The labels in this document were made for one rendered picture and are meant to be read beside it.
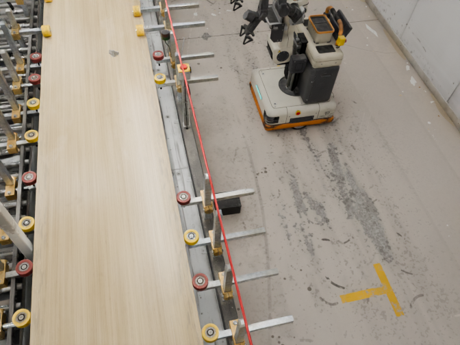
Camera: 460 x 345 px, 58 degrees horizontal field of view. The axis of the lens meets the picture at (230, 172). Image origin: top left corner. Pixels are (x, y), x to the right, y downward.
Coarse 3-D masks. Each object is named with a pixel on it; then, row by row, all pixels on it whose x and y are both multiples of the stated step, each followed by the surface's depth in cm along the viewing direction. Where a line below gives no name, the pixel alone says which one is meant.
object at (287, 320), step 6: (276, 318) 203; (282, 318) 203; (288, 318) 203; (252, 324) 201; (258, 324) 201; (264, 324) 201; (270, 324) 201; (276, 324) 201; (282, 324) 204; (228, 330) 199; (252, 330) 199; (258, 330) 202; (222, 336) 197; (228, 336) 198
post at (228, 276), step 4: (228, 264) 189; (228, 268) 187; (228, 272) 188; (224, 276) 199; (228, 276) 192; (232, 276) 193; (224, 280) 201; (228, 280) 196; (232, 280) 197; (224, 284) 204; (228, 284) 201; (224, 288) 207; (228, 288) 205
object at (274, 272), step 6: (264, 270) 217; (270, 270) 217; (276, 270) 217; (240, 276) 215; (246, 276) 215; (252, 276) 215; (258, 276) 215; (264, 276) 215; (270, 276) 218; (210, 282) 212; (216, 282) 212; (234, 282) 213; (240, 282) 215; (210, 288) 212
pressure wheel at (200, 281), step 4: (196, 276) 205; (200, 276) 205; (204, 276) 205; (192, 280) 204; (196, 280) 204; (200, 280) 203; (204, 280) 204; (192, 284) 203; (196, 284) 203; (200, 284) 203; (204, 284) 203; (196, 288) 202; (200, 288) 202; (204, 288) 203
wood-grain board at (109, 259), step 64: (64, 0) 336; (128, 0) 340; (64, 64) 291; (128, 64) 294; (64, 128) 257; (128, 128) 260; (64, 192) 230; (128, 192) 232; (64, 256) 208; (128, 256) 210; (64, 320) 190; (128, 320) 192; (192, 320) 193
